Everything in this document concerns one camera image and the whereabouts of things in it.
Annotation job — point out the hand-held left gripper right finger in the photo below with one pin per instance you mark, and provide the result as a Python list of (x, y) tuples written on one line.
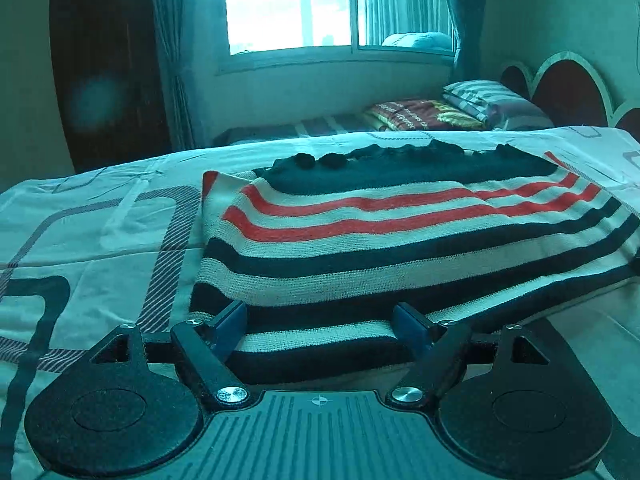
[(412, 329)]

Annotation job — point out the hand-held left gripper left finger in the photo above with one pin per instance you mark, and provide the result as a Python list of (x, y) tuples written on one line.
[(231, 330)]

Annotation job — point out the striped knit sweater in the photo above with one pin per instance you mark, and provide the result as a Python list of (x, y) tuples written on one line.
[(375, 240)]

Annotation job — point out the red printed pillow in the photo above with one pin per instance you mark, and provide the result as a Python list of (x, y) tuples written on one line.
[(420, 115)]

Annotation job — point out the striped pillow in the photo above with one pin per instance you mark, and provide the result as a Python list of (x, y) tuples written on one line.
[(500, 105)]

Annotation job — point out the scalloped red headboard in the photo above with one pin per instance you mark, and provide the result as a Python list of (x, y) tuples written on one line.
[(570, 90)]

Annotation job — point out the folded quilt on windowsill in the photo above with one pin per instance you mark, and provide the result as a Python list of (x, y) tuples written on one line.
[(415, 41)]

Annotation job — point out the teal curtain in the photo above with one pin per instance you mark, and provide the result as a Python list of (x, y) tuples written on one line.
[(467, 15), (185, 45)]

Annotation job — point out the dark wooden door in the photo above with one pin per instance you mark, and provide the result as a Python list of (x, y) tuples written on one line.
[(110, 50)]

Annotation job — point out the sheer window curtain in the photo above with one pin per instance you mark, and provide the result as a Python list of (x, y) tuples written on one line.
[(400, 0)]

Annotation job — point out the window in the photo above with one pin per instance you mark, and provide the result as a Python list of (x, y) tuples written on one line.
[(285, 5)]

